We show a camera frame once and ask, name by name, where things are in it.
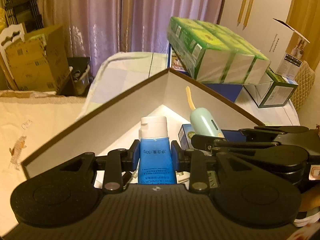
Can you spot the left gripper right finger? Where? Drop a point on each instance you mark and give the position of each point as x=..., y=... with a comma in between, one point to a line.
x=201, y=168

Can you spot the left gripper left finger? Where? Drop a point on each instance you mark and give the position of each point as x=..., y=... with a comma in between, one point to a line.
x=118, y=166

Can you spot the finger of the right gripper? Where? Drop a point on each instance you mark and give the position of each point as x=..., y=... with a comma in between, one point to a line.
x=274, y=129
x=203, y=142

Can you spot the blue white medicine box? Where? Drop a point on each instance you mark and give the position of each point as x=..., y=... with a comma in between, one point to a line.
x=185, y=135

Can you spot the blue white cream tube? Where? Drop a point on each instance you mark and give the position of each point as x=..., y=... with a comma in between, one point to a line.
x=155, y=165

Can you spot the white power adapter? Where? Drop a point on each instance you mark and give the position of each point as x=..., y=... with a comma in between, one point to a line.
x=182, y=177

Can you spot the green white carton box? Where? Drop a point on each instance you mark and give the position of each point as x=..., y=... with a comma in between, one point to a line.
x=273, y=90

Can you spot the beige quilted cushion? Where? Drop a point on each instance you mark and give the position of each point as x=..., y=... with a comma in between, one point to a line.
x=305, y=79

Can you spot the brown cardboard storage box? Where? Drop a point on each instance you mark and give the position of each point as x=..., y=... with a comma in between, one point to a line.
x=99, y=129

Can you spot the checkered bed sheet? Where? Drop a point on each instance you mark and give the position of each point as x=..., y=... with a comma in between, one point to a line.
x=122, y=71

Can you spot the green tissue box pack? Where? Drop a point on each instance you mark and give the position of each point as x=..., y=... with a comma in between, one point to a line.
x=212, y=53

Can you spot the black bag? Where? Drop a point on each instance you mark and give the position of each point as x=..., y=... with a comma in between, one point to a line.
x=81, y=71

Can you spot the white tall product box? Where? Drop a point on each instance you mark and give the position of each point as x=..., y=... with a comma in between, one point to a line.
x=284, y=47

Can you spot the cream cartoon blanket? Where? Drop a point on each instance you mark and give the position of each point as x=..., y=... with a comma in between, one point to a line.
x=36, y=116

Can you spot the yellow cardboard box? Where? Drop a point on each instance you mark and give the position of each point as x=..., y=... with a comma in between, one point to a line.
x=39, y=62

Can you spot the purple curtain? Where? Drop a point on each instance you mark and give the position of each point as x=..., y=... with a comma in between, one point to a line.
x=100, y=28

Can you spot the white carved chair back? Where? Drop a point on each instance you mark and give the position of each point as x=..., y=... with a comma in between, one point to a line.
x=9, y=36

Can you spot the yellow plastic bag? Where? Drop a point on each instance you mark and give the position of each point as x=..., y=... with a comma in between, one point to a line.
x=3, y=22

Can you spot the black folding cart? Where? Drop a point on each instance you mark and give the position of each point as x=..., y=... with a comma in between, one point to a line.
x=23, y=11

